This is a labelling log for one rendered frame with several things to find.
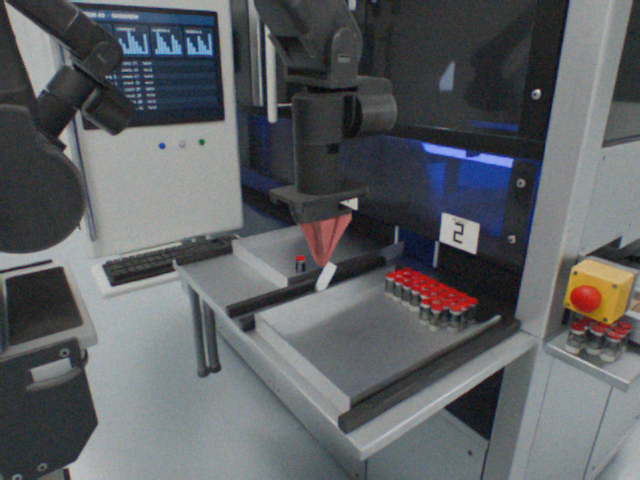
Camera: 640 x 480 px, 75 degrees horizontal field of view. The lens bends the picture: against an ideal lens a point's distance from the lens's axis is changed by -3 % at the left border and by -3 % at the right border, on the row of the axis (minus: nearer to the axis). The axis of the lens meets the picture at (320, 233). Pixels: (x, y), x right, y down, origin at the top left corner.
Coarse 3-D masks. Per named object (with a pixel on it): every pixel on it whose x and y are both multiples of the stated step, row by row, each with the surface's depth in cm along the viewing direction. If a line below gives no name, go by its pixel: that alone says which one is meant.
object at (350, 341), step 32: (352, 288) 87; (256, 320) 75; (288, 320) 79; (320, 320) 79; (352, 320) 79; (384, 320) 79; (416, 320) 79; (288, 352) 67; (320, 352) 70; (352, 352) 70; (384, 352) 70; (416, 352) 70; (448, 352) 67; (320, 384) 61; (352, 384) 62; (384, 384) 59
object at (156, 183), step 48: (96, 0) 105; (144, 0) 111; (192, 0) 117; (48, 48) 103; (144, 48) 114; (192, 48) 121; (144, 96) 117; (192, 96) 125; (96, 144) 114; (144, 144) 121; (192, 144) 129; (96, 192) 118; (144, 192) 125; (192, 192) 134; (240, 192) 143; (144, 240) 129
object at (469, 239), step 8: (448, 216) 83; (456, 216) 82; (448, 224) 84; (464, 224) 81; (472, 224) 79; (440, 232) 86; (448, 232) 84; (464, 232) 81; (472, 232) 79; (440, 240) 86; (448, 240) 85; (464, 240) 81; (472, 240) 80; (464, 248) 82; (472, 248) 80
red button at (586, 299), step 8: (576, 288) 63; (584, 288) 62; (592, 288) 62; (576, 296) 63; (584, 296) 62; (592, 296) 61; (600, 296) 62; (576, 304) 63; (584, 304) 62; (592, 304) 61; (600, 304) 62; (584, 312) 62
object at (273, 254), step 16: (240, 240) 108; (256, 240) 111; (272, 240) 114; (288, 240) 116; (304, 240) 116; (352, 240) 116; (368, 240) 116; (240, 256) 105; (256, 256) 98; (272, 256) 106; (288, 256) 106; (304, 256) 106; (336, 256) 106; (352, 256) 106; (368, 256) 100; (384, 256) 103; (272, 272) 92; (288, 272) 97; (304, 272) 90; (320, 272) 92
